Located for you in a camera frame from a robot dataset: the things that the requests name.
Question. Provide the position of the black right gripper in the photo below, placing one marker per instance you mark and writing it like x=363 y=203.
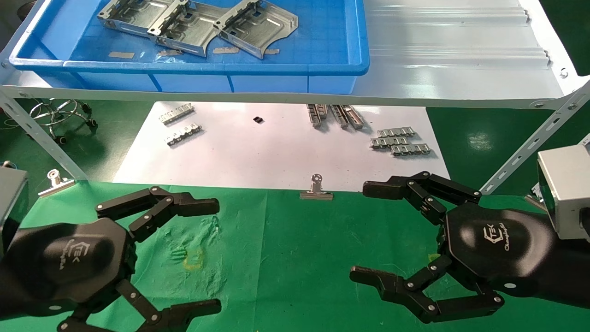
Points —
x=498 y=249

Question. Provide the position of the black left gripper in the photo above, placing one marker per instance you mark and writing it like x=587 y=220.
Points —
x=69 y=263

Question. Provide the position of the silver sheet metal bracket part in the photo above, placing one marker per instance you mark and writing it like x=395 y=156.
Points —
x=258 y=27
x=124 y=16
x=189 y=30

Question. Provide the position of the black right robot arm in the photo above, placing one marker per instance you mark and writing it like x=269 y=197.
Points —
x=574 y=272

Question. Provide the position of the small silver metal strip part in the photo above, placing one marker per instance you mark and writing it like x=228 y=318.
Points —
x=184 y=134
x=388 y=142
x=176 y=114
x=396 y=133
x=411 y=150

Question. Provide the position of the green table cloth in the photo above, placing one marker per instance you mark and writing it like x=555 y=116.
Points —
x=286 y=258

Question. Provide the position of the white paper sheet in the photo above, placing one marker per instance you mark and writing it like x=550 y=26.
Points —
x=258 y=157

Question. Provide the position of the perforated white shelf strut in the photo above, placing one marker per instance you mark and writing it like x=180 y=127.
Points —
x=534 y=138
x=41 y=136

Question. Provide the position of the white metal shelf board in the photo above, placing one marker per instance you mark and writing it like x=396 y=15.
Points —
x=451 y=69

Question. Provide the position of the chrome stool base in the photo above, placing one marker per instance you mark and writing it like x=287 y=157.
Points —
x=60 y=113

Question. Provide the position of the blue plastic bin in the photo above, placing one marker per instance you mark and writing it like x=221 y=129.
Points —
x=276 y=78

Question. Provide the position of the dark round seat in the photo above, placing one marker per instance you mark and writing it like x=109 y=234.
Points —
x=25 y=9

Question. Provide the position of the silver metal rail part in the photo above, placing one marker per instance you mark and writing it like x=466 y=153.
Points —
x=323 y=110
x=355 y=117
x=313 y=116
x=340 y=116

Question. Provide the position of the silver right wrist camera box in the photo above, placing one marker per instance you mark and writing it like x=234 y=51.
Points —
x=569 y=189

